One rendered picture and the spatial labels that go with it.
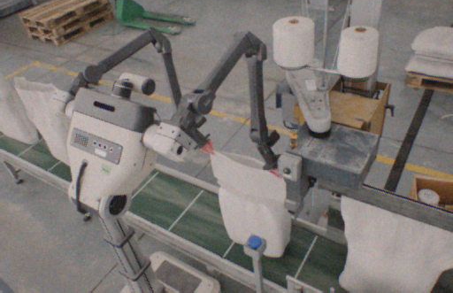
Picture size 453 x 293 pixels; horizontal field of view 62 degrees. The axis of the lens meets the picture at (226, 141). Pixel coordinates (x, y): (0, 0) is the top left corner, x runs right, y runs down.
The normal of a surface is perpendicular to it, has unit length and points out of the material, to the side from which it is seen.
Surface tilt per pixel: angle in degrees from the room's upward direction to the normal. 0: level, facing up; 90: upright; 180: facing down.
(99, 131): 50
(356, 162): 0
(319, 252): 0
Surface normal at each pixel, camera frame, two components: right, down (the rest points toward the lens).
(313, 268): -0.11, -0.77
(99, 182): -0.48, -0.05
